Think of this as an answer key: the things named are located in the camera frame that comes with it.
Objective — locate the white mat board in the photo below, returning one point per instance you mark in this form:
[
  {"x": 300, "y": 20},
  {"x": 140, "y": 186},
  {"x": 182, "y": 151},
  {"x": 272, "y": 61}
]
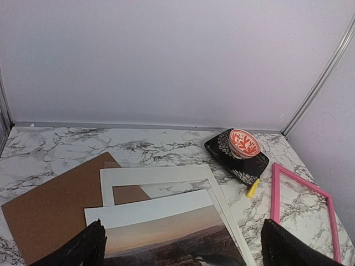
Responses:
[{"x": 110, "y": 177}]

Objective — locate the aluminium right corner post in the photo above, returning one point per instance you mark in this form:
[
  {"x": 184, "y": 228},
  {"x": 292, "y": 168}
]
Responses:
[{"x": 321, "y": 80}]

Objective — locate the black square floral plate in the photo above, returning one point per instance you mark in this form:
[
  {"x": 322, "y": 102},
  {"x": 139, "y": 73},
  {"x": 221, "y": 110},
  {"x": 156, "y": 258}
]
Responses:
[{"x": 246, "y": 170}]

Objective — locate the red white patterned bowl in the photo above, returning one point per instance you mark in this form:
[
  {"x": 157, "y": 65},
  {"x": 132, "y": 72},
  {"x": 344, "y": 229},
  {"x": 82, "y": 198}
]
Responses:
[{"x": 242, "y": 144}]

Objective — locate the pink photo frame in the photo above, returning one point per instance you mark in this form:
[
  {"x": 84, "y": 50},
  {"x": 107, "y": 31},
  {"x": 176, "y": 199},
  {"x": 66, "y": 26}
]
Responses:
[{"x": 277, "y": 169}]

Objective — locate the photo with white mat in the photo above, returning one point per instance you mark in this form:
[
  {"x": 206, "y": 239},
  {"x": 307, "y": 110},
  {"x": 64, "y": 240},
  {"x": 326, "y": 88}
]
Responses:
[{"x": 183, "y": 229}]

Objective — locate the yellow handled screwdriver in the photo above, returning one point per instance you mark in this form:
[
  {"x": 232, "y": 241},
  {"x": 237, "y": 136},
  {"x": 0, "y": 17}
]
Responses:
[{"x": 251, "y": 191}]

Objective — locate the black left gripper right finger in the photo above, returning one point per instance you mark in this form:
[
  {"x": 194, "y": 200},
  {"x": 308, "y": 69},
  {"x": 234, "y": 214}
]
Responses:
[{"x": 280, "y": 247}]

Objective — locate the brown frame backing board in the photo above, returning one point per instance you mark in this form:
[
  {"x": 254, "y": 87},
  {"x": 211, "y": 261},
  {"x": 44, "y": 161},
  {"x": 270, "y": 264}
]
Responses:
[{"x": 46, "y": 217}]

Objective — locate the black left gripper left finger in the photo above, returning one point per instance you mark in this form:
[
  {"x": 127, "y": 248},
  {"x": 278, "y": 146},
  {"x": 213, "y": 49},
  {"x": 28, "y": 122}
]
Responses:
[{"x": 86, "y": 248}]

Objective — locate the aluminium corner post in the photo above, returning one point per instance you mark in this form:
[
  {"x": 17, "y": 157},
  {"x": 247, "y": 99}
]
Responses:
[
  {"x": 6, "y": 119},
  {"x": 321, "y": 80}
]

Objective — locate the aluminium left corner post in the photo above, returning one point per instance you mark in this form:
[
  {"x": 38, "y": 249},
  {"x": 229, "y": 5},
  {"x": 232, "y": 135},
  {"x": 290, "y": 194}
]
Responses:
[{"x": 6, "y": 119}]

